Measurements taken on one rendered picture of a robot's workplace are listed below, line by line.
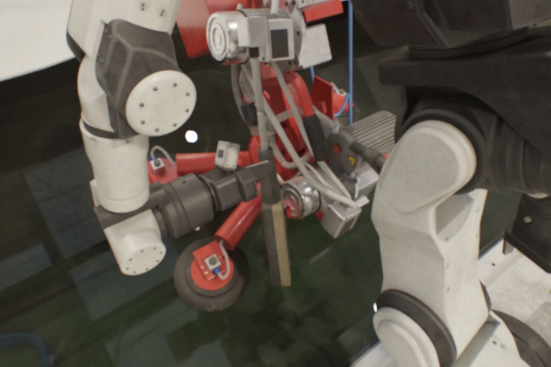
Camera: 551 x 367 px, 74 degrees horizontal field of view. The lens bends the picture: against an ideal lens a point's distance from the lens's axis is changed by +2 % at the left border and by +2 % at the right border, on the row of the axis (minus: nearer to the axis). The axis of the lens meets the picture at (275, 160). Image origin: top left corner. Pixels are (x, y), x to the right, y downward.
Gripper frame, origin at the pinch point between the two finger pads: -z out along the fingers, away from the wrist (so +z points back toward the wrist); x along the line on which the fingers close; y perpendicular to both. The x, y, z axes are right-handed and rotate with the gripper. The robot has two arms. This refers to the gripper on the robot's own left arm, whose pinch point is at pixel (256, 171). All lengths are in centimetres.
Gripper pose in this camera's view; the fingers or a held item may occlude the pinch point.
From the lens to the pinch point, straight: 66.3
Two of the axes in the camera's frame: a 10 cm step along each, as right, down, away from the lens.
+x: 5.1, 1.3, -8.5
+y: -2.6, -9.2, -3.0
